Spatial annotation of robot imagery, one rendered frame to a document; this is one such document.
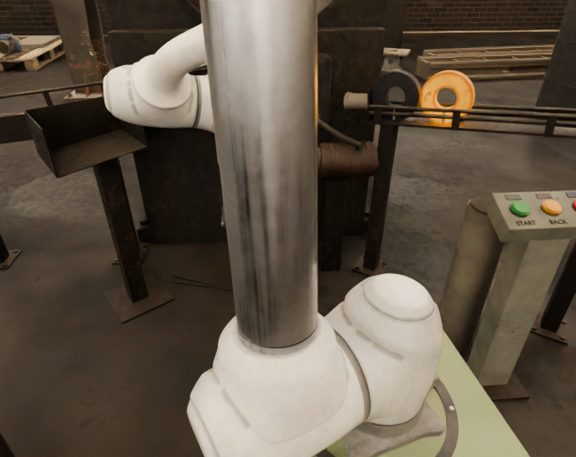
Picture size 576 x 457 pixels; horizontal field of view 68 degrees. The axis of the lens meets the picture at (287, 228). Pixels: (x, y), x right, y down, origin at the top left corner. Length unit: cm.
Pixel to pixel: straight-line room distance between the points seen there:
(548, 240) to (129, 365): 123
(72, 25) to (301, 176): 401
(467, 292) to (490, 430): 57
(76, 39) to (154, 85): 357
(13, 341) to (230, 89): 146
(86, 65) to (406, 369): 405
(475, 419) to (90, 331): 124
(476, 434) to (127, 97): 84
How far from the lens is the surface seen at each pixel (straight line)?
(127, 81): 84
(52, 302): 183
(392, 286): 65
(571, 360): 168
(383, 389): 63
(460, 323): 145
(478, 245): 127
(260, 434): 55
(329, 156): 149
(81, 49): 436
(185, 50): 72
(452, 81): 141
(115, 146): 140
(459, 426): 86
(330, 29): 164
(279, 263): 43
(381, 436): 78
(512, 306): 125
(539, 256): 117
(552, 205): 114
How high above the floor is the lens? 109
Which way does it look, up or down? 33 degrees down
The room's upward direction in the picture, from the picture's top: straight up
